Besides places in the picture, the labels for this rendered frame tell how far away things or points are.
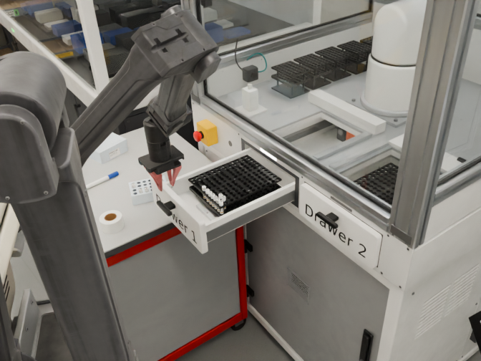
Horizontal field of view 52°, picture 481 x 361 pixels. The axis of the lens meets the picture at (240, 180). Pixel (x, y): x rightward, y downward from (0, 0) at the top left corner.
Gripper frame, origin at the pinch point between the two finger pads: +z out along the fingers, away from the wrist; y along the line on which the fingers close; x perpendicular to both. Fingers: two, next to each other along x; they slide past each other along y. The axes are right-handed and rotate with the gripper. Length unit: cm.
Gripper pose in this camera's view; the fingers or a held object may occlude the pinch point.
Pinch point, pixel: (165, 185)
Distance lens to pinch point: 133.2
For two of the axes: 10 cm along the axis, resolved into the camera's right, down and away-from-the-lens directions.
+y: 8.2, -3.7, 4.4
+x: -5.7, -4.6, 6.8
